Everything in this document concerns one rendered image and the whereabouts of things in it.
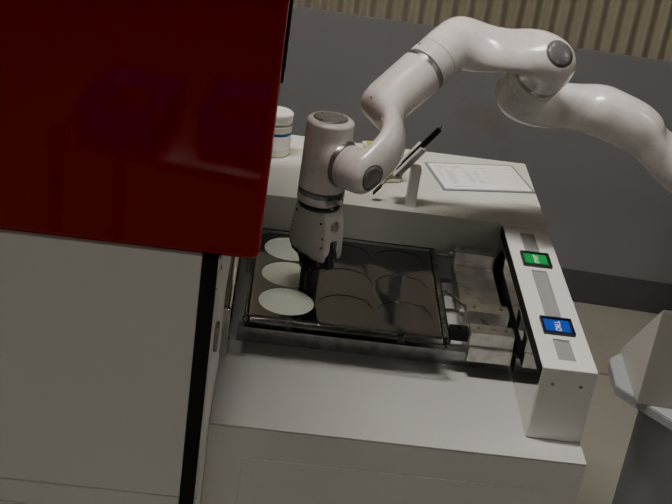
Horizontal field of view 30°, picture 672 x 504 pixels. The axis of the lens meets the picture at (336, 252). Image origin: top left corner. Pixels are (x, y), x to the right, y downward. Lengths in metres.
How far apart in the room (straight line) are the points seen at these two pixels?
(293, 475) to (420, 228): 0.68
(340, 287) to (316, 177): 0.26
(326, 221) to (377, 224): 0.35
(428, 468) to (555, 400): 0.24
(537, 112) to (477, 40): 0.19
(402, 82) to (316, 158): 0.22
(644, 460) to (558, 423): 0.36
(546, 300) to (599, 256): 2.14
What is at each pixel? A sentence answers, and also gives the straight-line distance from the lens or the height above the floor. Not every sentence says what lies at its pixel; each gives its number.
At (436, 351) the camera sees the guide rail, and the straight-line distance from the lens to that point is 2.30.
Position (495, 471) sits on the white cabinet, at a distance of 2.12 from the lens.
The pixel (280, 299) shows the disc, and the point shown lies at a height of 0.90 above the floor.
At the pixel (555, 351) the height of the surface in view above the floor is 0.96.
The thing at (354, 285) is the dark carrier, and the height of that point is 0.90.
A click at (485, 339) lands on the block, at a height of 0.90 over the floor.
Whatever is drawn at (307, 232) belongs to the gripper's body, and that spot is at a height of 1.02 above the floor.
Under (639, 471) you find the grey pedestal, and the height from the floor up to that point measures 0.64.
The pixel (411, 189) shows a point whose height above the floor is 1.00.
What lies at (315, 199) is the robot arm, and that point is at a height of 1.10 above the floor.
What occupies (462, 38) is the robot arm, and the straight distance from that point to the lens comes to 2.35.
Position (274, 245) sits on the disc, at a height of 0.90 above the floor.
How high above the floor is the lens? 1.98
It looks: 26 degrees down
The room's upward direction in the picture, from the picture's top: 8 degrees clockwise
